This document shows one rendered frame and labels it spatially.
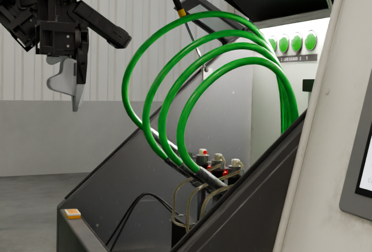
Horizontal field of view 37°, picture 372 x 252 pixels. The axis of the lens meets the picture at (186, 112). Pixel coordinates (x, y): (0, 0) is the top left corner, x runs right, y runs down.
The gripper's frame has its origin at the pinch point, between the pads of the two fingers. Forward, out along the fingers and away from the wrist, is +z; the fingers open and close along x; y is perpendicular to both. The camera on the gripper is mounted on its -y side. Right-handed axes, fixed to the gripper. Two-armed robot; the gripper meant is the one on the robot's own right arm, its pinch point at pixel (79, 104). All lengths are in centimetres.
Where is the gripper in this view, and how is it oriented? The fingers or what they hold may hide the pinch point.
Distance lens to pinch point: 99.6
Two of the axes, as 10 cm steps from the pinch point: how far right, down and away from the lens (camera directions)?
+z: -0.2, 10.0, 0.5
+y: -9.3, 0.0, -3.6
